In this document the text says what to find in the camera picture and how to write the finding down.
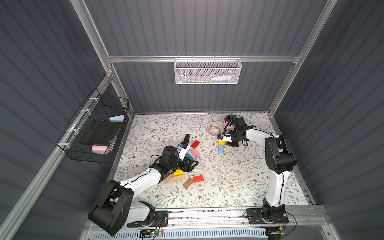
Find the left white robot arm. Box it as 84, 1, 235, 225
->
88, 146, 199, 236

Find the wooden block right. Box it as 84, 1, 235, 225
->
183, 178, 194, 190

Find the wooden block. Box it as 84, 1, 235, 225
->
164, 174, 174, 183
183, 178, 194, 190
172, 175, 186, 182

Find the white wire mesh basket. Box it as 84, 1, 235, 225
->
174, 58, 242, 85

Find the pink block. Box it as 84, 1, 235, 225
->
191, 149, 201, 157

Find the black stapler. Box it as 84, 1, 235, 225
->
181, 134, 190, 149

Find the wooden block left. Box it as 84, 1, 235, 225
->
164, 174, 174, 183

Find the black notebook in basket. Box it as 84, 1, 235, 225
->
79, 121, 121, 146

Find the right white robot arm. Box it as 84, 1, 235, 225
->
220, 115, 297, 224

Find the light blue box in basket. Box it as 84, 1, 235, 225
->
109, 115, 125, 123

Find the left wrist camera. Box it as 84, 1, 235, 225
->
178, 144, 191, 161

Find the black wire wall basket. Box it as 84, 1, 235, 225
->
57, 90, 130, 164

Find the white bottle in basket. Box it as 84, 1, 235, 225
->
211, 75, 232, 82

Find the wooden block middle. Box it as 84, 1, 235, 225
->
172, 175, 186, 182

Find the pink eraser in basket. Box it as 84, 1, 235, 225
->
92, 145, 108, 155

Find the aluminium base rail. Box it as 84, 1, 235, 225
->
83, 206, 289, 240

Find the red block near stapler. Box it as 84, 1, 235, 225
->
191, 141, 200, 149

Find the small glass dish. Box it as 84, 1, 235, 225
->
208, 126, 222, 138

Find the teal block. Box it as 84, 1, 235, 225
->
186, 153, 194, 160

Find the red block lower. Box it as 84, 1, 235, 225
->
193, 175, 204, 183

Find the pink pen cup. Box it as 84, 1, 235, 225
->
222, 123, 234, 132

